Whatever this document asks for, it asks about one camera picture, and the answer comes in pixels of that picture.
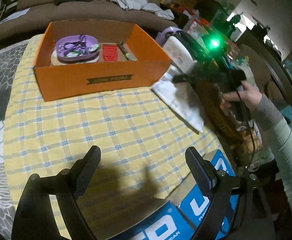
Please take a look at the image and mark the purple round container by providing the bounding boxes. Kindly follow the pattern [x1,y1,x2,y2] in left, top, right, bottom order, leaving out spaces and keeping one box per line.
[155,27,181,47]

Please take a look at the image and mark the person right hand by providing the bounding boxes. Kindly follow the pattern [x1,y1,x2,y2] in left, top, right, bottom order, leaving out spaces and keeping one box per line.
[222,81,263,111]

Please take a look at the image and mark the brown wicker basket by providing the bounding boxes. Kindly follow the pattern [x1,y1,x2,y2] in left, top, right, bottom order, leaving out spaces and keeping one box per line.
[195,81,243,141]

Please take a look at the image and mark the white clothes on sofa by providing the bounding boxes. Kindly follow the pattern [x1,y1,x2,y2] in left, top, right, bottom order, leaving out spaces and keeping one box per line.
[110,0,175,21]

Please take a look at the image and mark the blue cardboard box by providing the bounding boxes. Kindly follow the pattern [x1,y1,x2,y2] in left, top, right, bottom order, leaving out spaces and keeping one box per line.
[111,150,238,239]

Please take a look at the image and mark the grey green sleeved forearm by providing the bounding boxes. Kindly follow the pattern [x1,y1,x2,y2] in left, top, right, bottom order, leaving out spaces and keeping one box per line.
[252,95,292,211]

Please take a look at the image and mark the yellow plaid tablecloth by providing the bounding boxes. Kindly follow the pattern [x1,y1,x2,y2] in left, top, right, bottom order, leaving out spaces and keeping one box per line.
[3,33,224,239]

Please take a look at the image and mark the brown sofa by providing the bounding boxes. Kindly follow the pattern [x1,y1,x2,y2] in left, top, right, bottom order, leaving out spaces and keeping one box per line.
[0,0,175,41]

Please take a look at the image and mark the white printed tote bag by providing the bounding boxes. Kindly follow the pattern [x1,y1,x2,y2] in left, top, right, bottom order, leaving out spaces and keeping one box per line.
[151,65,205,133]

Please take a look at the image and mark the red comb case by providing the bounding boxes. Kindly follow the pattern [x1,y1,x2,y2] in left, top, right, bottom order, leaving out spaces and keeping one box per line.
[102,44,118,62]

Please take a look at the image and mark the green handled tool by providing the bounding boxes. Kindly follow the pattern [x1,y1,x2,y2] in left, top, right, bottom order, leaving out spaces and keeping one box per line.
[117,42,137,61]

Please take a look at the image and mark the purple oval tray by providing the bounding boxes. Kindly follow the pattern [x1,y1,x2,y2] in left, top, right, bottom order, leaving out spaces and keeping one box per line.
[55,34,101,62]

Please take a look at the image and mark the orange cardboard box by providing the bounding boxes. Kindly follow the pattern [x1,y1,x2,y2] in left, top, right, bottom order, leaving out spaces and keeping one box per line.
[34,19,171,102]

